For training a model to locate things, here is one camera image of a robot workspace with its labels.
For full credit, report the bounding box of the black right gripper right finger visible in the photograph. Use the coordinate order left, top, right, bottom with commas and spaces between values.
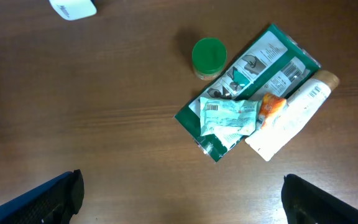
281, 174, 358, 224

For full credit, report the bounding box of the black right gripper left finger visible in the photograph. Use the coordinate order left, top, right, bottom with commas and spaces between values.
0, 169, 85, 224

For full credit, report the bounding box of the white bamboo print tube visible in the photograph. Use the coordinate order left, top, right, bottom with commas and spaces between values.
245, 70, 340, 161

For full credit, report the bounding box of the orange snack packet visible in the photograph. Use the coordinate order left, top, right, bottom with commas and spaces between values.
257, 93, 287, 130

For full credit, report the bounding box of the light green tissue pack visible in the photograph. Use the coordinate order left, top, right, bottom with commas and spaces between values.
200, 97, 260, 136

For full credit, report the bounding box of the green 3M package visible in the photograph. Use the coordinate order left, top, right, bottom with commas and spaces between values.
175, 24, 321, 162

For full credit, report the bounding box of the green lid jar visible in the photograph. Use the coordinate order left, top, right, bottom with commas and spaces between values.
191, 37, 227, 80

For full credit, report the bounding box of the white barcode scanner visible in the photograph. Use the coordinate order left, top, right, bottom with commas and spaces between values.
49, 0, 97, 21

